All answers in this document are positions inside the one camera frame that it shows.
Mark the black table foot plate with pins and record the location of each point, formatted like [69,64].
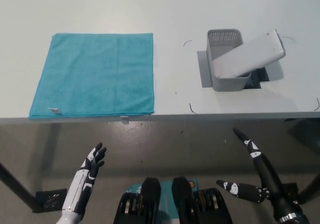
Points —
[50,199]
[291,190]

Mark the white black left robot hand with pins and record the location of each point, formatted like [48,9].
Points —
[87,174]

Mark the white cloth label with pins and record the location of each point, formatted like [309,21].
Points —
[54,110]

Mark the teal microfibre cloth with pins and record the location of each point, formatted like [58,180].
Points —
[95,73]

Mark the grey perforated plastic basket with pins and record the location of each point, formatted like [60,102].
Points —
[230,85]

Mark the black teal robot torso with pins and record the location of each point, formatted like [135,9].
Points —
[150,191]

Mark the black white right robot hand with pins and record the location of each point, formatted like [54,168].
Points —
[268,176]

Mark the black table leg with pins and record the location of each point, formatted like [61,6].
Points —
[312,184]
[17,184]

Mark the small white tape tag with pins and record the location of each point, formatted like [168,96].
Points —
[124,119]

